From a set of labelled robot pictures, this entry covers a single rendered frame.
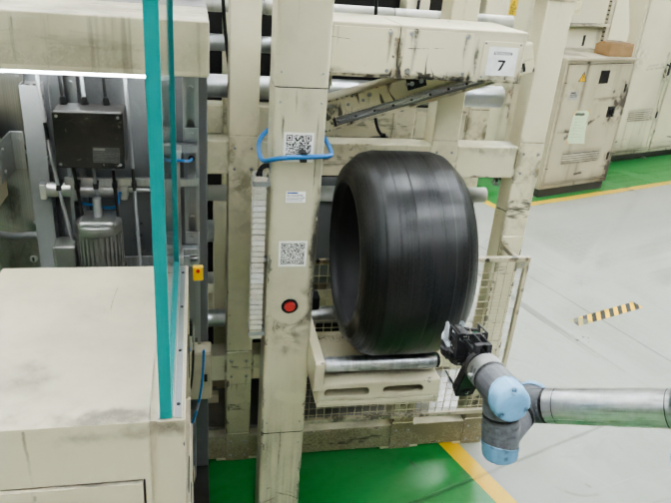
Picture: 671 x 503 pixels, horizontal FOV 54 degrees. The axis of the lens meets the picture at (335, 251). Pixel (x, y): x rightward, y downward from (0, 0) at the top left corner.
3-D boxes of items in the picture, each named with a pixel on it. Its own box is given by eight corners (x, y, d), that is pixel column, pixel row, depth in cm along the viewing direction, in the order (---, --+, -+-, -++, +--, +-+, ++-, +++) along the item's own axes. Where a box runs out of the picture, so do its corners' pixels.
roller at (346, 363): (318, 355, 188) (318, 372, 187) (321, 357, 183) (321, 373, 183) (434, 350, 195) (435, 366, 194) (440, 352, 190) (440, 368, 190)
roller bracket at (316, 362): (313, 392, 182) (316, 362, 177) (294, 317, 217) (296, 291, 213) (325, 391, 182) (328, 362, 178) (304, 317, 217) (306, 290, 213)
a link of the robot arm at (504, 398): (494, 430, 127) (495, 391, 124) (472, 400, 137) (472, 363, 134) (532, 423, 128) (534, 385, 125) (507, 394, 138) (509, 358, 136)
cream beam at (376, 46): (316, 76, 181) (320, 20, 175) (303, 60, 204) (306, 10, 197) (520, 85, 194) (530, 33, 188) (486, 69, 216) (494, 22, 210)
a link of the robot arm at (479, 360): (505, 392, 138) (468, 394, 137) (495, 381, 142) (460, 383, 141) (509, 360, 136) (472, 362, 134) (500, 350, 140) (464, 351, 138)
